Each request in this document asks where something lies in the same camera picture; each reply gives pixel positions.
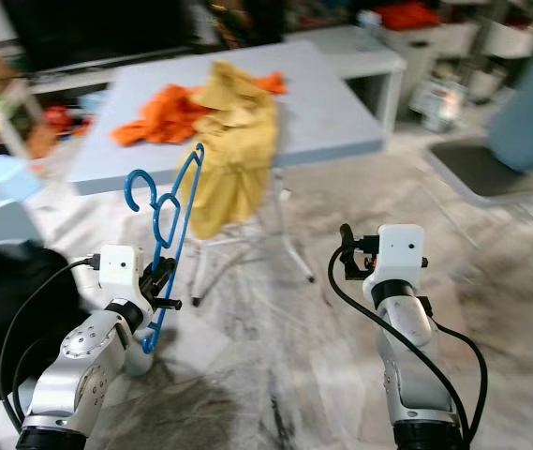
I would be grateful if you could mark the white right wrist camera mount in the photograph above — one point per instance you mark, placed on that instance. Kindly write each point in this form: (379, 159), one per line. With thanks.
(402, 248)

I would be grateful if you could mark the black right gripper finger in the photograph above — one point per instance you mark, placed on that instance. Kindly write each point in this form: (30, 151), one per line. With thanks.
(347, 249)

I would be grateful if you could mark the white side table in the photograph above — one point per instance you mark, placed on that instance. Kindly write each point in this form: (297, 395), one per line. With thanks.
(360, 56)

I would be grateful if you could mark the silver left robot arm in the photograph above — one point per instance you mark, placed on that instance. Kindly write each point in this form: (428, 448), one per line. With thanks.
(83, 361)

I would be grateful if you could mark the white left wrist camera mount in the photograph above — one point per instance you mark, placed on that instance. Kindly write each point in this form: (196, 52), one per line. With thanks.
(119, 270)

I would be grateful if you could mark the printed small package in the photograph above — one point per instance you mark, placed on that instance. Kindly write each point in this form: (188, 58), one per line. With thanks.
(437, 105)

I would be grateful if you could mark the white folding table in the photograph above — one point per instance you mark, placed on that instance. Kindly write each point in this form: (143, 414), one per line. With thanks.
(322, 112)

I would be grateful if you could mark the yellow printed t-shirt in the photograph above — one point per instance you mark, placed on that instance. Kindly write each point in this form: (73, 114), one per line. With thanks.
(243, 150)

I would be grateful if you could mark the red cloth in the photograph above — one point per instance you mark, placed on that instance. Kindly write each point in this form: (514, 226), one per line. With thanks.
(407, 14)

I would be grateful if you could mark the black television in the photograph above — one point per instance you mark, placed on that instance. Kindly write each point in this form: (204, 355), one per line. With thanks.
(97, 33)

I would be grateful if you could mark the black knit garment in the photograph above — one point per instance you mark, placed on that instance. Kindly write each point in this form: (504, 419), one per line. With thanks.
(13, 309)

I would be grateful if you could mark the grey folding chair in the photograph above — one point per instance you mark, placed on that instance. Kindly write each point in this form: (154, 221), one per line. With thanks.
(481, 169)

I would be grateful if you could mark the light blue plastic tub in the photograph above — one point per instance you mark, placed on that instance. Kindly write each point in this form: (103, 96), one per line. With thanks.
(8, 178)

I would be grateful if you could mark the blue plastic hanger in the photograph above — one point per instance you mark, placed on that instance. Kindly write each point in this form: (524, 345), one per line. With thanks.
(163, 217)

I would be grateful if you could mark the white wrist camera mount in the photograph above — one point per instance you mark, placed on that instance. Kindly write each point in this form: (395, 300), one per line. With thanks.
(119, 270)
(402, 248)

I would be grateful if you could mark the orange t-shirt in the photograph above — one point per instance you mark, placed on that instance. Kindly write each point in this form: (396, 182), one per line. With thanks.
(163, 117)

